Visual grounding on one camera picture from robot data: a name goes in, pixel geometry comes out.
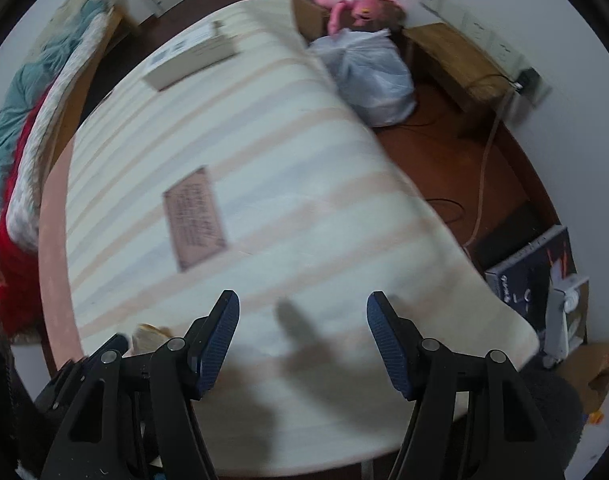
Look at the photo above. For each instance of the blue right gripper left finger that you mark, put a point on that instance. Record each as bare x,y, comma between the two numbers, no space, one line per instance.
208,341

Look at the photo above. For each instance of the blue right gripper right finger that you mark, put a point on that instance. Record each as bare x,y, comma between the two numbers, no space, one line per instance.
397,340

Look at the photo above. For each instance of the brown cloth label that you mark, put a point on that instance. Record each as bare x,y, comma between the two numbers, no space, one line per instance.
196,228

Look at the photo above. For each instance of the dark blue book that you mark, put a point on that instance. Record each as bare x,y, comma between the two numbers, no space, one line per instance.
522,280

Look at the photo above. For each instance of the white small fan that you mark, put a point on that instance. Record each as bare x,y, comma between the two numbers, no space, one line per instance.
564,318

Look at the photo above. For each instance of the striped table cloth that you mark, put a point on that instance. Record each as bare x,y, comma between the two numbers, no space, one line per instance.
316,218

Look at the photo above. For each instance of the red blanket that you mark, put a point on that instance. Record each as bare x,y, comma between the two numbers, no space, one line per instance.
20,296

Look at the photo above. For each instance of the checkered quilt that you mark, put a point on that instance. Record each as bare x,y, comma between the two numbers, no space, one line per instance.
24,208

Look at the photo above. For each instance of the wooden stool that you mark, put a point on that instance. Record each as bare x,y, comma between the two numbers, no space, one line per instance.
440,53

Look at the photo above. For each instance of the white plastic bag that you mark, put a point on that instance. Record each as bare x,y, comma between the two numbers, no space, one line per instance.
369,74

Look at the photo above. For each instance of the black charger plug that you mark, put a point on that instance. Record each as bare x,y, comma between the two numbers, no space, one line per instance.
527,81

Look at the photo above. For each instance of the white barcode box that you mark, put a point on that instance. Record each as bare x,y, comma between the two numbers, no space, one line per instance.
181,57

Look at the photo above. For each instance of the teal blanket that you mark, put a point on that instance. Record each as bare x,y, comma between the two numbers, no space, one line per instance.
34,76

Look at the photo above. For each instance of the pink panther plush toy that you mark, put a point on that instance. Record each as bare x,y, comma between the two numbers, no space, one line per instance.
349,2

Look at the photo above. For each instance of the white wall power strip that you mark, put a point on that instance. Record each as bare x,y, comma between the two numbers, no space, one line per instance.
499,51

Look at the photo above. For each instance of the wooden bed frame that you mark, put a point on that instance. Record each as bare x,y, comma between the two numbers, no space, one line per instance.
119,26

